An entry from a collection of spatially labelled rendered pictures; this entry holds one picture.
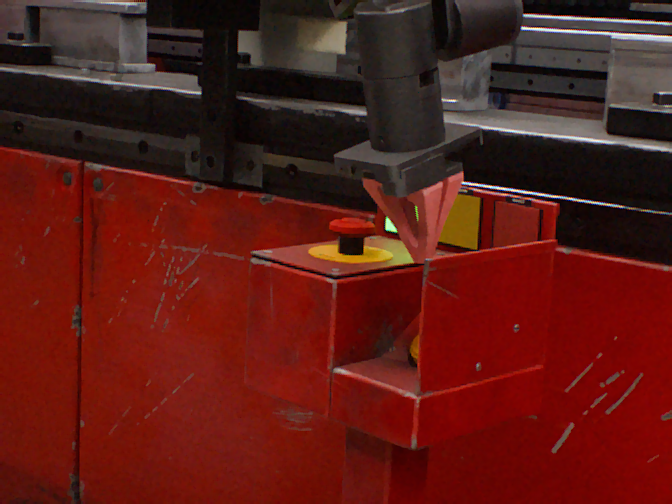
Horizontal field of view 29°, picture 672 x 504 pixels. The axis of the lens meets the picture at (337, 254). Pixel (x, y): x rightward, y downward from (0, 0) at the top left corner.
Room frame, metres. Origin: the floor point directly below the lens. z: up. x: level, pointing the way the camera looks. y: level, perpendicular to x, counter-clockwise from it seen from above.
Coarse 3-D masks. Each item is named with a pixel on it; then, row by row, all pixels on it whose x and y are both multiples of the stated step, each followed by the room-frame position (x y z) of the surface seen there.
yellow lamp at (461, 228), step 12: (456, 204) 1.10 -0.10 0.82; (468, 204) 1.09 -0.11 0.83; (480, 204) 1.08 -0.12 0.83; (456, 216) 1.10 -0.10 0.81; (468, 216) 1.09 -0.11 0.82; (444, 228) 1.11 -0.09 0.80; (456, 228) 1.10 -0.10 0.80; (468, 228) 1.09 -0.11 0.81; (444, 240) 1.11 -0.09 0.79; (456, 240) 1.10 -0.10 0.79; (468, 240) 1.09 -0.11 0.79
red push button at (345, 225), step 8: (336, 224) 1.06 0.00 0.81; (344, 224) 1.06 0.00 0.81; (352, 224) 1.06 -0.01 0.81; (360, 224) 1.06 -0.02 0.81; (368, 224) 1.06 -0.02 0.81; (336, 232) 1.06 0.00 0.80; (344, 232) 1.05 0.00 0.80; (352, 232) 1.05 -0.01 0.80; (360, 232) 1.05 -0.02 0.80; (368, 232) 1.06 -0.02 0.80; (344, 240) 1.06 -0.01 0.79; (352, 240) 1.06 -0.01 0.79; (360, 240) 1.06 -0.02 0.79; (344, 248) 1.06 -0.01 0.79; (352, 248) 1.06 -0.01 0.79; (360, 248) 1.07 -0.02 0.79
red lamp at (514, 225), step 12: (504, 204) 1.06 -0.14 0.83; (504, 216) 1.06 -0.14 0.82; (516, 216) 1.05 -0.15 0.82; (528, 216) 1.05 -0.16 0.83; (504, 228) 1.06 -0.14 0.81; (516, 228) 1.05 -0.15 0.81; (528, 228) 1.04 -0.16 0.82; (504, 240) 1.06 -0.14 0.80; (516, 240) 1.05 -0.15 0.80; (528, 240) 1.04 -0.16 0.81
